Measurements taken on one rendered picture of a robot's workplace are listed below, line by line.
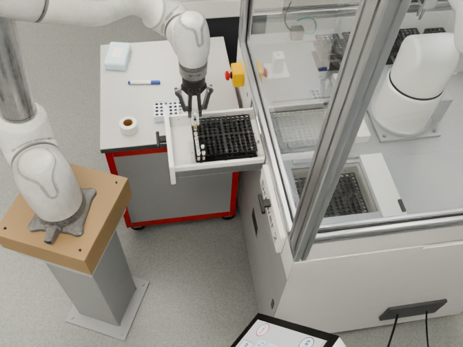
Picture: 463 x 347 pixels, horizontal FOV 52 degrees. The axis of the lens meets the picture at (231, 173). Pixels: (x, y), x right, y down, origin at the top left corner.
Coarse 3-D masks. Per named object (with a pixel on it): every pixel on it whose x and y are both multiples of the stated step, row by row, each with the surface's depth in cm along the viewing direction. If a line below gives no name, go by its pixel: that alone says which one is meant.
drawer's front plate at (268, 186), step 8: (264, 168) 161; (264, 176) 162; (264, 184) 163; (272, 184) 158; (272, 192) 156; (272, 200) 154; (272, 208) 154; (272, 216) 155; (280, 224) 149; (272, 232) 158; (280, 232) 147; (280, 240) 147; (280, 248) 152
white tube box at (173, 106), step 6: (156, 102) 195; (162, 102) 195; (168, 102) 195; (174, 102) 195; (156, 108) 194; (162, 108) 193; (168, 108) 193; (174, 108) 193; (180, 108) 193; (156, 114) 192; (162, 114) 192; (156, 120) 192; (162, 120) 192
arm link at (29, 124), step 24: (0, 24) 115; (0, 48) 120; (0, 72) 125; (24, 72) 130; (0, 96) 132; (24, 96) 134; (0, 120) 140; (24, 120) 140; (48, 120) 148; (0, 144) 146; (24, 144) 142
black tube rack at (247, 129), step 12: (204, 120) 176; (216, 120) 177; (240, 120) 177; (192, 132) 176; (204, 132) 173; (216, 132) 173; (228, 132) 173; (240, 132) 174; (252, 132) 174; (204, 144) 170; (216, 144) 174; (228, 144) 170; (240, 144) 170; (252, 144) 171; (216, 156) 170; (228, 156) 171; (240, 156) 171; (252, 156) 172
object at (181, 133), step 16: (208, 112) 179; (224, 112) 180; (240, 112) 182; (176, 128) 182; (256, 128) 183; (176, 144) 177; (256, 144) 179; (176, 160) 173; (224, 160) 167; (240, 160) 167; (256, 160) 168; (176, 176) 168
